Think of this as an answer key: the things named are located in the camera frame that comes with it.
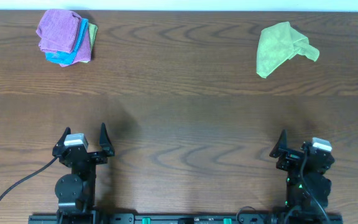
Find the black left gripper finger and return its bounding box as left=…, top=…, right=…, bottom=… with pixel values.
left=52, top=127, right=71, bottom=157
left=99, top=123, right=115, bottom=157

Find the light green microfiber cloth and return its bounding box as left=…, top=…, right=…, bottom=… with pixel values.
left=256, top=22, right=320, bottom=78

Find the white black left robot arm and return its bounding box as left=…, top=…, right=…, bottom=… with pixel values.
left=52, top=123, right=115, bottom=220

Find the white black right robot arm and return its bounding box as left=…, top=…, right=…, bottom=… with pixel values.
left=269, top=129, right=335, bottom=223

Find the blue folded cloth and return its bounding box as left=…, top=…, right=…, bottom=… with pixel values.
left=45, top=19, right=88, bottom=65

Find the lower purple folded cloth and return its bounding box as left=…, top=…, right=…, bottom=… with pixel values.
left=70, top=30, right=93, bottom=65

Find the bottom green folded cloth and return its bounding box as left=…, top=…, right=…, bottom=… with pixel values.
left=88, top=23, right=98, bottom=46

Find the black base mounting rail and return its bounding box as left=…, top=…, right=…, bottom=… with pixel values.
left=28, top=212, right=344, bottom=224

